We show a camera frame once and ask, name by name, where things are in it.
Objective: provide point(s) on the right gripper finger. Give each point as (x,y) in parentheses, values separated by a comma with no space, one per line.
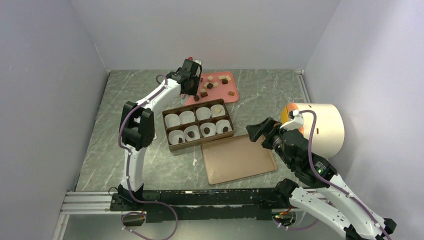
(269,124)
(256,131)

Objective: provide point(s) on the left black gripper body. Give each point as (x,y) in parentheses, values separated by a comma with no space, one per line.
(194,87)

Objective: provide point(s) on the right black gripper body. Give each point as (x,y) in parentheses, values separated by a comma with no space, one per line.
(276,144)

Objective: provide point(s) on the gold box lid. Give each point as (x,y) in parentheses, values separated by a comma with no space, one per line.
(235,158)

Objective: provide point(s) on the dark heart chocolate piece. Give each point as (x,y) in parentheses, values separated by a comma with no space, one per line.
(206,130)

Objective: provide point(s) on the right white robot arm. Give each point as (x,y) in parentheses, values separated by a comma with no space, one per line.
(345,213)

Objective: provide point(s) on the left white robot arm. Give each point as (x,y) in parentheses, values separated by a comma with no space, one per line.
(137,124)

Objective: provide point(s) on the brown chocolate box tray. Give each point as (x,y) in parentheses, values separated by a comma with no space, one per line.
(193,108)

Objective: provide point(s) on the pink plastic tray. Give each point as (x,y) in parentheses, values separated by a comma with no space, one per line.
(215,89)

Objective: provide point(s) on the white paper cup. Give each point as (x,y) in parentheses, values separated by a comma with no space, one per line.
(209,125)
(203,113)
(172,120)
(195,129)
(214,114)
(187,117)
(174,136)
(220,124)

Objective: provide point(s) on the cream orange cylinder container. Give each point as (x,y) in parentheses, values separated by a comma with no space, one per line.
(329,132)

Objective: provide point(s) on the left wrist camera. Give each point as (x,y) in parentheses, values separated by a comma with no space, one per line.
(199,62)

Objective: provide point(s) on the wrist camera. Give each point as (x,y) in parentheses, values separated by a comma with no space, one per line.
(295,121)
(199,62)

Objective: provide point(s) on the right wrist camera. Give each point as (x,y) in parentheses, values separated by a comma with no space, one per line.
(295,121)

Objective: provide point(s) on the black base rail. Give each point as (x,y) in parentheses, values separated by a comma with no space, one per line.
(214,204)

